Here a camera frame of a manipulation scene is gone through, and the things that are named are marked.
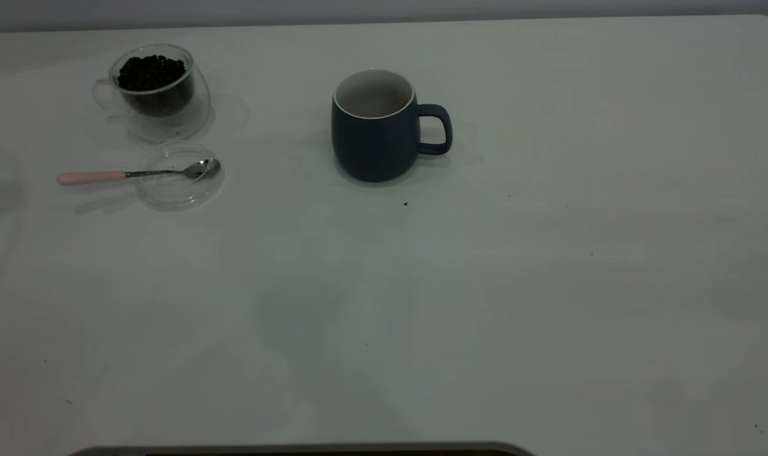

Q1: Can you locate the grey-blue ceramic mug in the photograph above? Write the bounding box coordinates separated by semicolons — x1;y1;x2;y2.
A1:
330;68;453;184

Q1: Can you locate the pink-handled metal spoon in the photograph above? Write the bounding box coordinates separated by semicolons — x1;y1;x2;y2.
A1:
56;158;222;187

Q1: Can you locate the round clear glass lid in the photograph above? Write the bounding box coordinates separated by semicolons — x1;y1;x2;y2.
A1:
135;144;226;211

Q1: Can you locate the large coffee bean heap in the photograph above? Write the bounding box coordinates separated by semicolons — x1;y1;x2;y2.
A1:
116;54;194;118

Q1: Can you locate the clear double-wall glass cup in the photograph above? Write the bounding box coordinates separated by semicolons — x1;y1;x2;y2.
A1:
92;43;211;144

